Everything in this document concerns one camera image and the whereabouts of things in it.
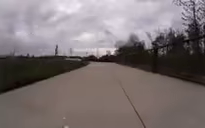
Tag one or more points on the distant tower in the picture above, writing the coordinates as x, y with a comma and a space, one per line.
56, 50

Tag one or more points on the dark grass verge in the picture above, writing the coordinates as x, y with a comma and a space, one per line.
20, 71

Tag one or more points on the grey concrete path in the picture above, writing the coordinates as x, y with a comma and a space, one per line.
90, 96

